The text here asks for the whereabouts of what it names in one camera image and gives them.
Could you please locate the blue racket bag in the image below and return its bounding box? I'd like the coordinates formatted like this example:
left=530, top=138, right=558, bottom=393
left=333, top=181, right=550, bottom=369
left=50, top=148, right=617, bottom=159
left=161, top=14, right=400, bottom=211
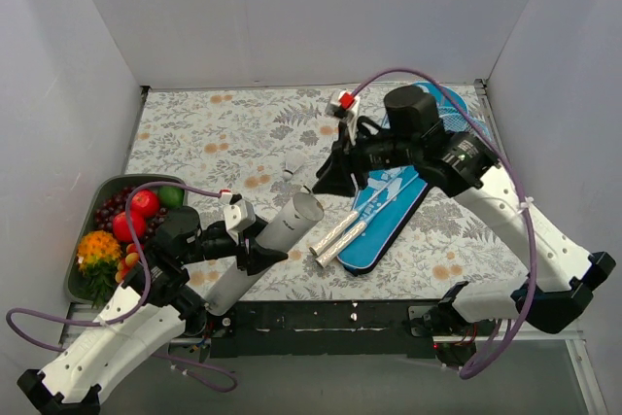
left=336, top=166, right=430, bottom=276

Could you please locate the green lime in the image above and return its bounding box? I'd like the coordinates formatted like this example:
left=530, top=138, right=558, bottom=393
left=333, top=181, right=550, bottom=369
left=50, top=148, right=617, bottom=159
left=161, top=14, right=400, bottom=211
left=157, top=186, right=185, bottom=209

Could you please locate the blue badminton racket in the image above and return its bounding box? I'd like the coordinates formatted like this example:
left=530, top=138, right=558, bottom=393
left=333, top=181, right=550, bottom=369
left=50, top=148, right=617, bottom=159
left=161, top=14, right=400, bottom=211
left=310, top=111, right=468, bottom=275
left=309, top=83, right=469, bottom=267

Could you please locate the blue badminton racket upper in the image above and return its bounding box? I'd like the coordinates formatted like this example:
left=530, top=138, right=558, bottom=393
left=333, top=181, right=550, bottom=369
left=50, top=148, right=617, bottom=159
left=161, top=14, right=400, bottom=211
left=309, top=83, right=469, bottom=267

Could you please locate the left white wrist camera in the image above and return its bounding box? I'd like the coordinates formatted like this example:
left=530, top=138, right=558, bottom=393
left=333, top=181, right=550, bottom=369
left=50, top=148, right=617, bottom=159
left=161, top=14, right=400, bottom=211
left=220, top=190, right=256, bottom=238

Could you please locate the dark grape bunch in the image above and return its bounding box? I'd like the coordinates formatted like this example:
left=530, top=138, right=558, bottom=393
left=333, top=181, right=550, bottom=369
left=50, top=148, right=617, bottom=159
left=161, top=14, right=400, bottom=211
left=95, top=187, right=168, bottom=241

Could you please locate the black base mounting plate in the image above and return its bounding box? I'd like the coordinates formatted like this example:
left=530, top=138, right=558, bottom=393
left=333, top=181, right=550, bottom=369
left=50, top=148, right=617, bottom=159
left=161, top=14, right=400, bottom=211
left=167, top=299, right=487, bottom=368

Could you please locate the aluminium frame rail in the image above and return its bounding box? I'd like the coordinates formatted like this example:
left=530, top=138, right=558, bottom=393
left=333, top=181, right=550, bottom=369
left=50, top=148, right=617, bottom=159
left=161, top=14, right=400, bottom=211
left=473, top=79, right=608, bottom=414

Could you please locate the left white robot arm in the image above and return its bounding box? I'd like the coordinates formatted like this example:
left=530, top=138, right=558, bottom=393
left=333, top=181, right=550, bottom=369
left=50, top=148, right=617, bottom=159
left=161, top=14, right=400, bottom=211
left=17, top=201, right=308, bottom=414

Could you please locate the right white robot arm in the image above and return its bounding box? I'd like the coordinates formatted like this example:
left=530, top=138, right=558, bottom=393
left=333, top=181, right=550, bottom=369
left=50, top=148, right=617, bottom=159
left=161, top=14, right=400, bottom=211
left=313, top=86, right=615, bottom=335

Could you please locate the red apple lower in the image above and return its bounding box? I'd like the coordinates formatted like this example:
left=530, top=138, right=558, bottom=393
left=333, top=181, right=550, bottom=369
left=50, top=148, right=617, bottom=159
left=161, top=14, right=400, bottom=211
left=112, top=212, right=147, bottom=243

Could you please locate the small red-yellow fruit bunch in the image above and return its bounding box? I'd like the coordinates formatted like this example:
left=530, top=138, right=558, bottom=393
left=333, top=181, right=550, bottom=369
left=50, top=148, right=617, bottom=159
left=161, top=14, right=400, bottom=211
left=115, top=243, right=140, bottom=284

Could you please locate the orange flower decoration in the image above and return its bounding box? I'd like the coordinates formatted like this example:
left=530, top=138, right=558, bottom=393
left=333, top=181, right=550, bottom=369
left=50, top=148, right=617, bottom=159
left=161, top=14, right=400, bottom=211
left=76, top=230, right=121, bottom=307

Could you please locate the grey fruit tray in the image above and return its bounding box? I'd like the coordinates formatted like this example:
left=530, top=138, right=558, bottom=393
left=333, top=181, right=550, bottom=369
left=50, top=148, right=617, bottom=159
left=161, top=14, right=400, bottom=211
left=64, top=174, right=184, bottom=304

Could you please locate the floral tablecloth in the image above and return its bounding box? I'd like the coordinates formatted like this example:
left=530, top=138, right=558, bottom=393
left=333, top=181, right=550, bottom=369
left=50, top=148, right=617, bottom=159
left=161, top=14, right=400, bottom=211
left=126, top=87, right=525, bottom=300

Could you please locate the red apple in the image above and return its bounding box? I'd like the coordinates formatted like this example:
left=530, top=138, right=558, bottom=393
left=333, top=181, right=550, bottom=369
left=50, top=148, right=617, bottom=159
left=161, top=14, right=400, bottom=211
left=112, top=212, right=147, bottom=243
left=130, top=190, right=160, bottom=219

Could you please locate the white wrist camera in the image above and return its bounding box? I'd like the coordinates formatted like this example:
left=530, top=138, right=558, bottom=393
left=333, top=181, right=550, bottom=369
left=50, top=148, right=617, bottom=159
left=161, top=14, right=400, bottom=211
left=325, top=89, right=361, bottom=132
left=220, top=190, right=256, bottom=238

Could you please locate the red apple upper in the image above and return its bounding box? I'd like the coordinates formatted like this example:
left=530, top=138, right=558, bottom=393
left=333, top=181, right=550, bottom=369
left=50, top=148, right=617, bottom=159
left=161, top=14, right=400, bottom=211
left=130, top=190, right=160, bottom=219

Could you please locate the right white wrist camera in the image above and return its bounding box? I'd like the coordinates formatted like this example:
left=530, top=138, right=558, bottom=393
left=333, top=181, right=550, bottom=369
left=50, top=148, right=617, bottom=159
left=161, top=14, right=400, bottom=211
left=325, top=89, right=361, bottom=132

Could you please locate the blue badminton racket lower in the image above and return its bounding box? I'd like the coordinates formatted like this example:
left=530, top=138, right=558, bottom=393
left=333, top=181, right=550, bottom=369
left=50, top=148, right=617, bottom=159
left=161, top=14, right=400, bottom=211
left=310, top=111, right=468, bottom=275

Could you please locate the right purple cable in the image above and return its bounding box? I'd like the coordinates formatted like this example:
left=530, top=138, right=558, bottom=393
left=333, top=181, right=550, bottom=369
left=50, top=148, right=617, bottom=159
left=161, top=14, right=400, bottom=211
left=349, top=67, right=538, bottom=381

